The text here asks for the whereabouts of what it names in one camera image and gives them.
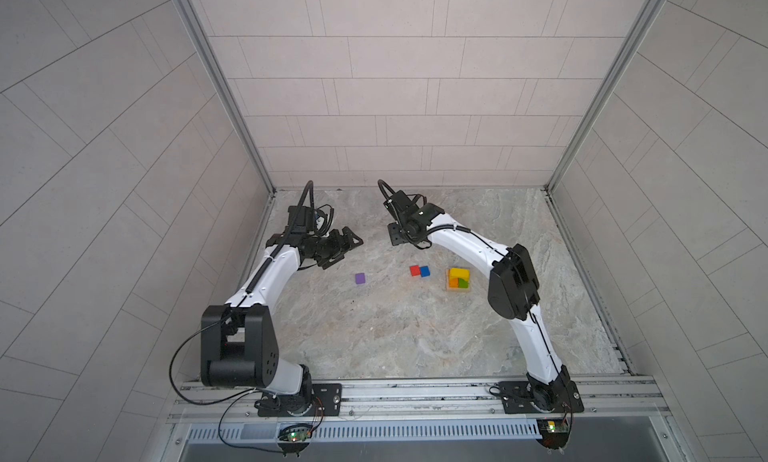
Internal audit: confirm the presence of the yellow wood block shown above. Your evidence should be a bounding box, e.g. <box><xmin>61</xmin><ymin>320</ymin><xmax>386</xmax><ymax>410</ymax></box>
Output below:
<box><xmin>449</xmin><ymin>267</ymin><xmax>470</xmax><ymax>281</ymax></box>

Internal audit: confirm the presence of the natural wood block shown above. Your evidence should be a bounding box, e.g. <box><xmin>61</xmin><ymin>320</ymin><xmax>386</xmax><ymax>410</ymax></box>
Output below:
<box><xmin>446</xmin><ymin>268</ymin><xmax>471</xmax><ymax>292</ymax></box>

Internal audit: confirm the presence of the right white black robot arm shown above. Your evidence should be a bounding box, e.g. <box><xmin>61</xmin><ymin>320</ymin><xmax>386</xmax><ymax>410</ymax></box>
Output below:
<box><xmin>384</xmin><ymin>196</ymin><xmax>574</xmax><ymax>412</ymax></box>

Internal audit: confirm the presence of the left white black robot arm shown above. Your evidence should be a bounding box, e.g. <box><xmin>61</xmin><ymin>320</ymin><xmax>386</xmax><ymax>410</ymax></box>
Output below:
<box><xmin>200</xmin><ymin>226</ymin><xmax>363</xmax><ymax>416</ymax></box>

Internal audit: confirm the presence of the left green circuit board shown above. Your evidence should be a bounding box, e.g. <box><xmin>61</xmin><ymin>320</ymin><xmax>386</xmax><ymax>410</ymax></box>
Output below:
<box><xmin>277</xmin><ymin>424</ymin><xmax>313</xmax><ymax>443</ymax></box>

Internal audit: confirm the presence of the right yellow circuit board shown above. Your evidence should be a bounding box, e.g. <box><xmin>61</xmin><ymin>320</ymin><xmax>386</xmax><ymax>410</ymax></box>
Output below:
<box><xmin>536</xmin><ymin>419</ymin><xmax>571</xmax><ymax>450</ymax></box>

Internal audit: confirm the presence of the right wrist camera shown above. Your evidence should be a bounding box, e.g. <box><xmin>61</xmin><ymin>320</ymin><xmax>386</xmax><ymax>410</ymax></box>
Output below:
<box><xmin>390</xmin><ymin>190</ymin><xmax>422</xmax><ymax>215</ymax></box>

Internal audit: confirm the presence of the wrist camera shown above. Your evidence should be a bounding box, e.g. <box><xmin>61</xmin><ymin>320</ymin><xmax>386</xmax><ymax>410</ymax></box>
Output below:
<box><xmin>390</xmin><ymin>190</ymin><xmax>422</xmax><ymax>215</ymax></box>
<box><xmin>286</xmin><ymin>205</ymin><xmax>324</xmax><ymax>234</ymax></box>

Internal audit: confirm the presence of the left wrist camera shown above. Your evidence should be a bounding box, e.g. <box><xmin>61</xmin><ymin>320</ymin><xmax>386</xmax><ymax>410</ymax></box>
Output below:
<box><xmin>286</xmin><ymin>205</ymin><xmax>324</xmax><ymax>234</ymax></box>

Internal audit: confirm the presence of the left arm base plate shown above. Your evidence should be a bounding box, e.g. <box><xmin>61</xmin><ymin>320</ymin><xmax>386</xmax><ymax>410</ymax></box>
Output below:
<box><xmin>254</xmin><ymin>383</ymin><xmax>342</xmax><ymax>417</ymax></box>

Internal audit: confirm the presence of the left black cable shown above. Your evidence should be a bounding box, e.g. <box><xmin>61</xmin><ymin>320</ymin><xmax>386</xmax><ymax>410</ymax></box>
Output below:
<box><xmin>168</xmin><ymin>329</ymin><xmax>259</xmax><ymax>407</ymax></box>

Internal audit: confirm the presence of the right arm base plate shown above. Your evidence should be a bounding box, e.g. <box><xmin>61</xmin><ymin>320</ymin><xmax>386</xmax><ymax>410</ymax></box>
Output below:
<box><xmin>488</xmin><ymin>380</ymin><xmax>584</xmax><ymax>415</ymax></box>

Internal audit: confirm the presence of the aluminium mounting rail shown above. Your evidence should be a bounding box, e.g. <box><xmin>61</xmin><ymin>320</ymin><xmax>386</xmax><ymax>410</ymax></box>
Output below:
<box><xmin>160</xmin><ymin>375</ymin><xmax>671</xmax><ymax>426</ymax></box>

